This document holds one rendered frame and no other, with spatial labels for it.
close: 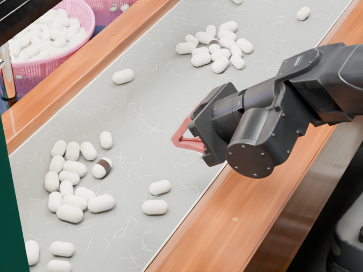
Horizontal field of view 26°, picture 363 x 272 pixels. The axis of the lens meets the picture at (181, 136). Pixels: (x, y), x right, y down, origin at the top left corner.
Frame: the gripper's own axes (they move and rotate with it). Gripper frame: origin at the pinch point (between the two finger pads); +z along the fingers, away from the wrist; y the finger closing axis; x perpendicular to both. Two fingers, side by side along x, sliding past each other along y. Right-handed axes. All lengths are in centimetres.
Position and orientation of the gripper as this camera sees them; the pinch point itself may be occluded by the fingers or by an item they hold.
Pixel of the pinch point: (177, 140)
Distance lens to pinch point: 105.1
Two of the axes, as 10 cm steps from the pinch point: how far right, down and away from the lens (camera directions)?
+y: -4.9, 5.5, -6.8
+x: 5.6, 7.9, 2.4
